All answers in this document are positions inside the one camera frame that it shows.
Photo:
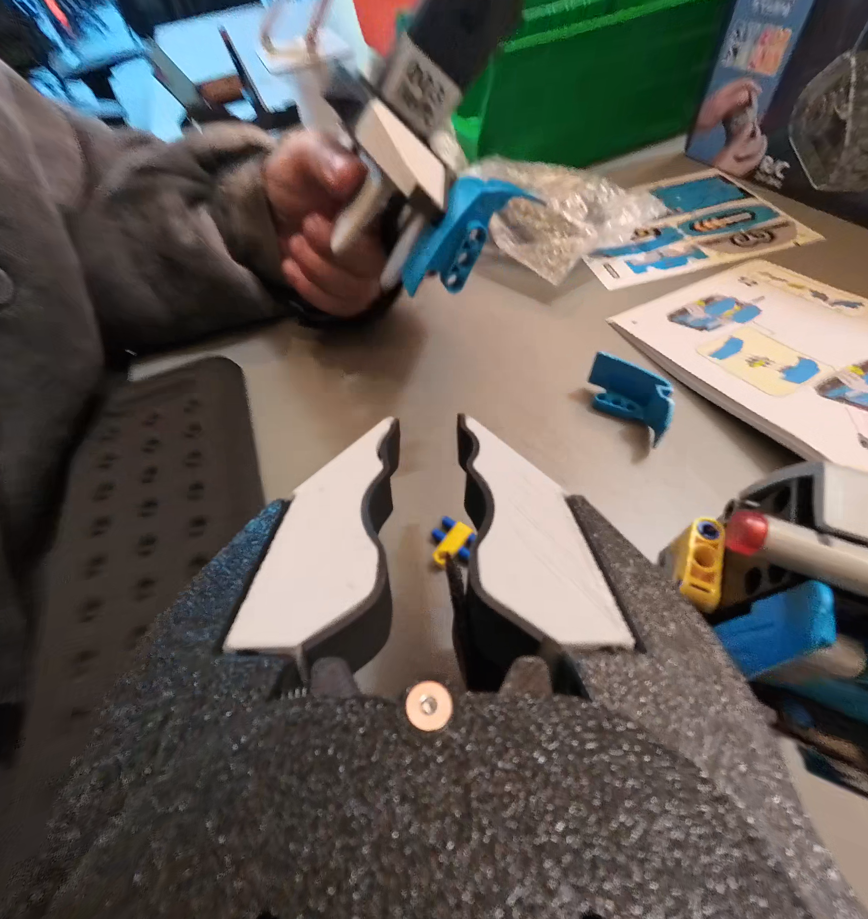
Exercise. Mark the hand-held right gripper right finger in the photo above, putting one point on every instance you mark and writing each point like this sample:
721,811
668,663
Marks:
549,567

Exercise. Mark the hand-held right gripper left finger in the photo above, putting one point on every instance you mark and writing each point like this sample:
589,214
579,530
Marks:
312,567

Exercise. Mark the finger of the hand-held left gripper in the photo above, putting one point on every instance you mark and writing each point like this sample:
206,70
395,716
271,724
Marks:
423,219
405,154

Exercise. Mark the blue curved panel piece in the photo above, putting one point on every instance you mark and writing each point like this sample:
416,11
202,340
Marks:
628,388
455,222

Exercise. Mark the yellow connector piece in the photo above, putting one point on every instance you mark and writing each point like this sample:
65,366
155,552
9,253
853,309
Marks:
454,540

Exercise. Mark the yellow connector with blue pin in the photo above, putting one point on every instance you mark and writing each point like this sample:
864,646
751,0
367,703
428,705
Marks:
446,521

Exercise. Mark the person's left forearm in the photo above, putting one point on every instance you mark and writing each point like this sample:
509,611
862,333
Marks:
175,230

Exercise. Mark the grey desk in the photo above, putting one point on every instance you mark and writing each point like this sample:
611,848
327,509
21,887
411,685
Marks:
477,344

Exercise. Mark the person's left hand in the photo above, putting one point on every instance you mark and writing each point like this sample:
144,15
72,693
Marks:
305,237

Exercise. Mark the plywood stand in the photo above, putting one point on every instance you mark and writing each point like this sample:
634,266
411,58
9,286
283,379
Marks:
312,93

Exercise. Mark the green storage bin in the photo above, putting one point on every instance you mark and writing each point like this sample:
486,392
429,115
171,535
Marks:
592,86

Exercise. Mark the clear plastic parts bag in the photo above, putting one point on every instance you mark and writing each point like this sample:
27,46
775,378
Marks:
570,215

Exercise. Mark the black perforated chair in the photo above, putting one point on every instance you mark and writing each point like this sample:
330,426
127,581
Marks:
147,502

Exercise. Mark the grey blue toy robot build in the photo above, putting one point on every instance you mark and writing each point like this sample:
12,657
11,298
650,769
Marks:
800,574

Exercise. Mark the blue sticker sheet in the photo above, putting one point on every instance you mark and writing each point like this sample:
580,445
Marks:
707,230

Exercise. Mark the instruction booklet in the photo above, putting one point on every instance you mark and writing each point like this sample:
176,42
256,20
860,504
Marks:
778,359

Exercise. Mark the toy robot kit box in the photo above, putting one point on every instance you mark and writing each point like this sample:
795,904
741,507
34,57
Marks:
800,93

